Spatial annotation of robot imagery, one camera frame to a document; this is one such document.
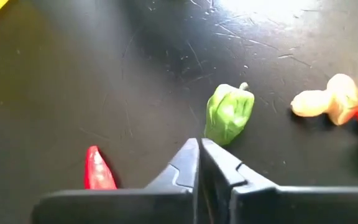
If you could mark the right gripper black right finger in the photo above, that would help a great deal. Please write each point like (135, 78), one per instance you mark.
(275, 205)

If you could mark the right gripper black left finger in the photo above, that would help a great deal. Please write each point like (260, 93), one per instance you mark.
(135, 205)

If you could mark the green bell pepper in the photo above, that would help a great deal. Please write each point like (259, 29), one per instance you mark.
(228, 115)

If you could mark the beige lobed ginger root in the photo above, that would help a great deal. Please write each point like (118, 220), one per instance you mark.
(340, 96)

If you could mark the long red chili pepper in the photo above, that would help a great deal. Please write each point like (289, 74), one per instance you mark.
(98, 171)

